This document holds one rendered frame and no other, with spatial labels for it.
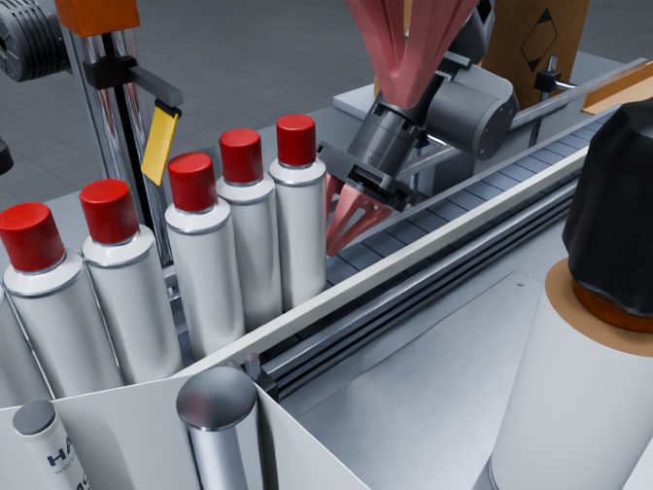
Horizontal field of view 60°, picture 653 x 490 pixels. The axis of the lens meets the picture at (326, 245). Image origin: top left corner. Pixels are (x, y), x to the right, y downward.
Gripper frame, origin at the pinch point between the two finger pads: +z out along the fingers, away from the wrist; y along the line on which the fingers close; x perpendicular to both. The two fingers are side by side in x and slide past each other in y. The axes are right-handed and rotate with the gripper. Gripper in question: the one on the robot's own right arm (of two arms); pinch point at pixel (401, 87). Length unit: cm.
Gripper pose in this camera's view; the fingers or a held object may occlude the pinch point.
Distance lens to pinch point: 26.4
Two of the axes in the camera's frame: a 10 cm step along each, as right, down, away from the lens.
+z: 0.1, 8.1, 5.9
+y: 7.4, -4.0, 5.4
